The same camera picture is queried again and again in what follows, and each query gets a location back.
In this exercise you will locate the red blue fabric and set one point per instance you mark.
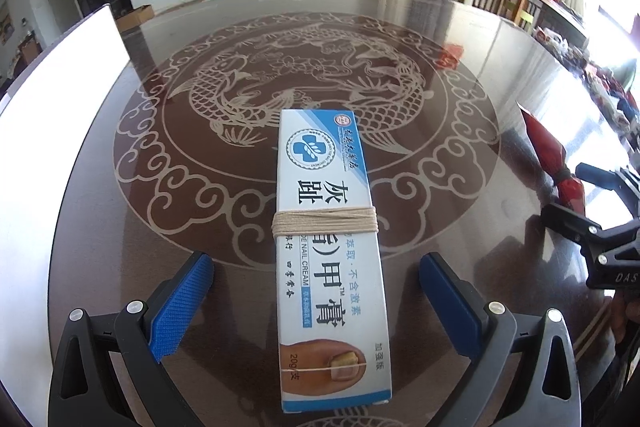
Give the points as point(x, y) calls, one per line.
point(550, 152)

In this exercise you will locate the cardboard box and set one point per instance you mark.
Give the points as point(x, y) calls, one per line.
point(135, 17)

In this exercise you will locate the framed wall painting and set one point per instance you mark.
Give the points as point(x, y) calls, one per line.
point(6, 22)

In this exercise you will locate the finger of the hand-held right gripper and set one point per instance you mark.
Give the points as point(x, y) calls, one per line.
point(572, 219)
point(612, 179)

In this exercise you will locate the colourful clutter pile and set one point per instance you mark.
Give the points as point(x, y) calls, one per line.
point(600, 82)

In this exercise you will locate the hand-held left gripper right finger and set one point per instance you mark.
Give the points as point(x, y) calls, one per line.
point(450, 307)

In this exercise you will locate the blue white cream box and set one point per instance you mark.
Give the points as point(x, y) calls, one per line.
point(330, 287)

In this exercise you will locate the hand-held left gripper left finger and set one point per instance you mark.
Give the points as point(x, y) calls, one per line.
point(180, 307)

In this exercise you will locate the dark glass desktop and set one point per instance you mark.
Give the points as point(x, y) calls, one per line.
point(500, 57)

